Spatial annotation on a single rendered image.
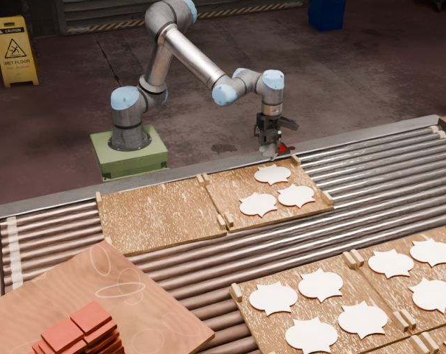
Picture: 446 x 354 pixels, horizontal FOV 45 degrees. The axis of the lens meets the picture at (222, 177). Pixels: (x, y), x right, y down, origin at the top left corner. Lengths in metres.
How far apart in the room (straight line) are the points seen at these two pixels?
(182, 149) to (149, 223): 2.22
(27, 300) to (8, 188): 2.40
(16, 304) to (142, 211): 0.61
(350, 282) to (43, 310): 0.91
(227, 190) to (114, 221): 0.45
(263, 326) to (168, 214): 0.59
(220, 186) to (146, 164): 0.36
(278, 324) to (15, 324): 0.71
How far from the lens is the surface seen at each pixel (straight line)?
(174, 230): 1.88
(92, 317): 1.29
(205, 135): 4.26
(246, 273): 1.75
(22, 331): 1.53
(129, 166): 2.25
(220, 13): 6.92
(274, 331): 1.58
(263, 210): 1.95
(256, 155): 2.31
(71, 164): 4.07
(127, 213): 1.98
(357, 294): 1.71
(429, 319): 1.70
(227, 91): 1.84
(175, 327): 1.45
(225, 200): 2.01
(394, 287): 1.76
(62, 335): 1.27
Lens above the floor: 2.15
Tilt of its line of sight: 35 degrees down
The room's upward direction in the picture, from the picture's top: straight up
